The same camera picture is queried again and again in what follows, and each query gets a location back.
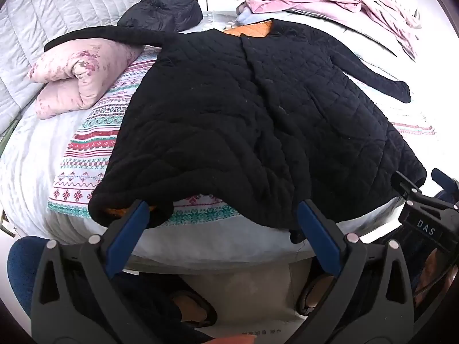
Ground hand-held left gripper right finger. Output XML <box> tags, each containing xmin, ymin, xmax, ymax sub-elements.
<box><xmin>287</xmin><ymin>199</ymin><xmax>417</xmax><ymax>344</ymax></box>

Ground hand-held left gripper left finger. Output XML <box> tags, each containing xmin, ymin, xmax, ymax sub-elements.
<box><xmin>30</xmin><ymin>199</ymin><xmax>158</xmax><ymax>344</ymax></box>

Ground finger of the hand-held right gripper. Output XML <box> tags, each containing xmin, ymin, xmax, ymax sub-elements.
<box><xmin>431</xmin><ymin>167</ymin><xmax>459</xmax><ymax>205</ymax></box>
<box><xmin>391</xmin><ymin>171</ymin><xmax>423</xmax><ymax>202</ymax></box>

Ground black quilted coat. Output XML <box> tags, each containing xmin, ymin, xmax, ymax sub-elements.
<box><xmin>45</xmin><ymin>19</ymin><xmax>427</xmax><ymax>244</ymax></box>

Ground person's left hand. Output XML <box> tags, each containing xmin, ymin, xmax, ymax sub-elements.
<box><xmin>215</xmin><ymin>335</ymin><xmax>256</xmax><ymax>344</ymax></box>

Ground person's left trouser leg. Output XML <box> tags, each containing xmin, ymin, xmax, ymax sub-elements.
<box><xmin>68</xmin><ymin>269</ymin><xmax>216</xmax><ymax>344</ymax></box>

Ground patterned striped bed sheet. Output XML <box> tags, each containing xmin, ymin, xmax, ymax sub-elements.
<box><xmin>46</xmin><ymin>48</ymin><xmax>436</xmax><ymax>227</ymax></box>

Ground blue cloth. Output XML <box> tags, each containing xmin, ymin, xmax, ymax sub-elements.
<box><xmin>7</xmin><ymin>236</ymin><xmax>49</xmax><ymax>316</ymax></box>

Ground pink floral pillow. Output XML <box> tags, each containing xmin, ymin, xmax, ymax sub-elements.
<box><xmin>28</xmin><ymin>38</ymin><xmax>146</xmax><ymax>120</ymax></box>

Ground black puffer jacket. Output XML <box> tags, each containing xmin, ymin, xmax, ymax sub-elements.
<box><xmin>117</xmin><ymin>0</ymin><xmax>204</xmax><ymax>33</ymax></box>

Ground light blue blanket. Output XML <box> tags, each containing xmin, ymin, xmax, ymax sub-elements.
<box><xmin>236</xmin><ymin>5</ymin><xmax>259</xmax><ymax>24</ymax></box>

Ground grey quilted headboard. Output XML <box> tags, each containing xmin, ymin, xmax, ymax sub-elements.
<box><xmin>0</xmin><ymin>0</ymin><xmax>141</xmax><ymax>137</ymax></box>

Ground white lace cloth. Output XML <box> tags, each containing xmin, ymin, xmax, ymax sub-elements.
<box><xmin>204</xmin><ymin>10</ymin><xmax>238</xmax><ymax>31</ymax></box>

